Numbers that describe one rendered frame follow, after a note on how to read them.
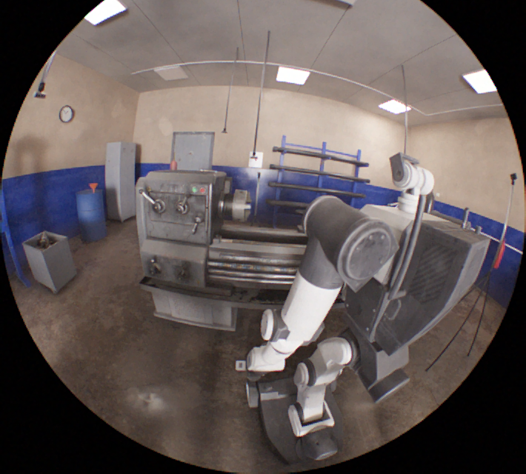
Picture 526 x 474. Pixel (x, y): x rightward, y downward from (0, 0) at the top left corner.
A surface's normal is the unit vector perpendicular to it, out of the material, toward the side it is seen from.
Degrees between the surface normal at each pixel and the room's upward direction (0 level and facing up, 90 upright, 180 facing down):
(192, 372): 0
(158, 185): 90
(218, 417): 0
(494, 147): 90
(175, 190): 90
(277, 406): 0
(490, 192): 90
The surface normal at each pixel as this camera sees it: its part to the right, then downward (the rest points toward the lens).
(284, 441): 0.10, -0.97
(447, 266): -0.98, -0.06
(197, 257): 0.10, -0.69
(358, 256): 0.14, 0.29
